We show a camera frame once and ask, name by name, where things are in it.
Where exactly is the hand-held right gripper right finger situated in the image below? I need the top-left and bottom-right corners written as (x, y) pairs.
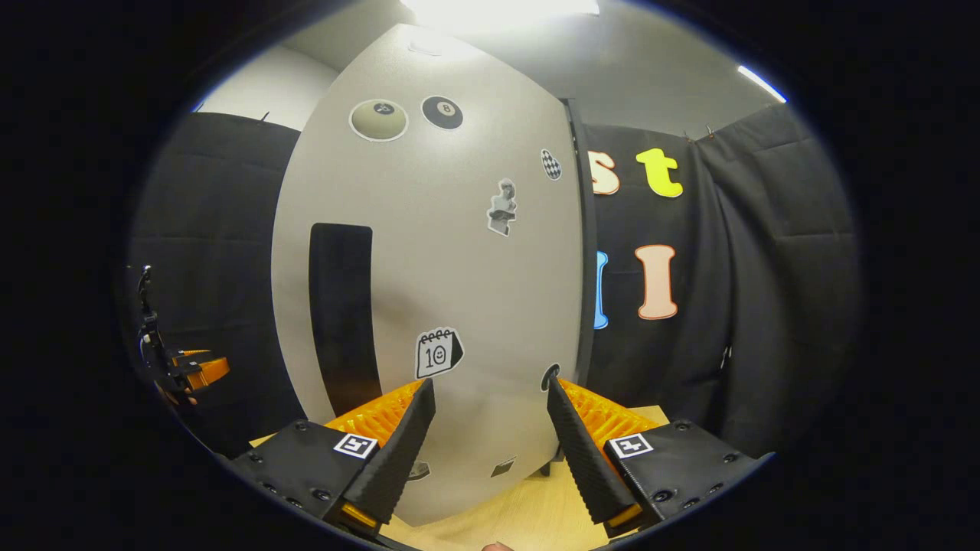
top-left (545, 373), bottom-right (767, 537)

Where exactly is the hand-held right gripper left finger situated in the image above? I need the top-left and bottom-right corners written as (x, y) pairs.
top-left (228, 378), bottom-right (437, 537)

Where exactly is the black cabinet door handle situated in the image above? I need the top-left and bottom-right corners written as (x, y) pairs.
top-left (309, 223), bottom-right (384, 419)

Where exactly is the light grey cabinet door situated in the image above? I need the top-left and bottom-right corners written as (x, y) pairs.
top-left (269, 23), bottom-right (589, 528)

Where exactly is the black backdrop cloth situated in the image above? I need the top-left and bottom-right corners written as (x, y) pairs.
top-left (126, 103), bottom-right (864, 461)

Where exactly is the narrow ceiling light panel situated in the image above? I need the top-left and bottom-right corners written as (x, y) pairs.
top-left (737, 64), bottom-right (789, 105)

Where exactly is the wide ceiling light panel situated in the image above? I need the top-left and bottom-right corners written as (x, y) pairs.
top-left (398, 0), bottom-right (603, 36)

